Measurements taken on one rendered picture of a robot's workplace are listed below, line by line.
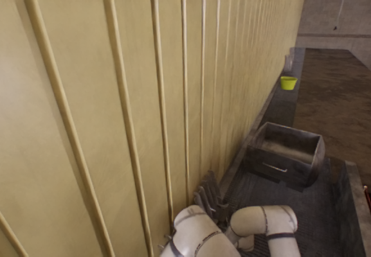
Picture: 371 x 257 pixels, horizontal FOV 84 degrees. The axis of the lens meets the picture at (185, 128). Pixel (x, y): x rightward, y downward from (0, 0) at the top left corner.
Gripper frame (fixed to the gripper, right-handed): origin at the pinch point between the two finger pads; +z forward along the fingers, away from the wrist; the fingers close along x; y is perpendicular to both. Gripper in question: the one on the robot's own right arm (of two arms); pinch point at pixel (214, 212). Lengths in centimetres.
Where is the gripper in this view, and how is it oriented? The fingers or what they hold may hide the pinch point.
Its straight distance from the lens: 176.7
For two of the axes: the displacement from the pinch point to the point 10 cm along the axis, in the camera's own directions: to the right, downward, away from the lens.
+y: 3.9, 8.4, 3.7
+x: 6.0, -5.4, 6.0
